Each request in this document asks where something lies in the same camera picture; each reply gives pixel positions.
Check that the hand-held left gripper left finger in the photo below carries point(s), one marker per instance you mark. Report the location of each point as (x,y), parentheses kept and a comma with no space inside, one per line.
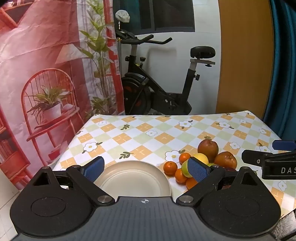
(94,168)

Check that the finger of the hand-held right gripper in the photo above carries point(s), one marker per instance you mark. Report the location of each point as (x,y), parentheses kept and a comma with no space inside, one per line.
(252,157)
(284,145)

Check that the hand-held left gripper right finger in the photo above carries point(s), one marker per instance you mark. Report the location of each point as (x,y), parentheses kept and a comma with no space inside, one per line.
(196,171)

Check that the green apple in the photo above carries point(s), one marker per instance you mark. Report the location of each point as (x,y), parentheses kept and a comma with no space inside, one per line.
(185,170)

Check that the yellow lemon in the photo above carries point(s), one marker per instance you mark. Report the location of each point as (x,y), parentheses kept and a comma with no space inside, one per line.
(202,158)

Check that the orange tangerine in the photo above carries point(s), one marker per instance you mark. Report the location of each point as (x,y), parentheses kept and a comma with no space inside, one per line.
(170,168)
(180,175)
(184,157)
(190,184)

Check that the cream round plate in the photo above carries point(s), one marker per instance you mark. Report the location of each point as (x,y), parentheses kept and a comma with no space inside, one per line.
(134,178)

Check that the red apple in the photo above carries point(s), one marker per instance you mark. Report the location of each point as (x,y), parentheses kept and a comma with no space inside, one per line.
(208,148)
(225,160)

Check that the checkered floral tablecloth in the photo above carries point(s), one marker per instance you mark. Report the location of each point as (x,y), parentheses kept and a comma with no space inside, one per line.
(143,139)

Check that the teal curtain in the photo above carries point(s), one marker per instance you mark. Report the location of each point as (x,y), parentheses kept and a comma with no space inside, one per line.
(284,69)

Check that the black exercise bike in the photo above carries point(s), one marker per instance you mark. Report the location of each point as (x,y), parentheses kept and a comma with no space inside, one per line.
(161,97)

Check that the wooden door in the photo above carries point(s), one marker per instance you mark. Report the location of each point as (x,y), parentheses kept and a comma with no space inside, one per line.
(242,58)

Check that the red chair printed backdrop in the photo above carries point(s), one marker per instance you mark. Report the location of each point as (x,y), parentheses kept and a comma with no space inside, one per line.
(46,46)

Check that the stand with white cover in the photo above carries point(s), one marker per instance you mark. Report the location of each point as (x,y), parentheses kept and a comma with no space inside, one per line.
(122,16)

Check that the dark window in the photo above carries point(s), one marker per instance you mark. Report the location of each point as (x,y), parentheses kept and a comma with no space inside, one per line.
(171,14)

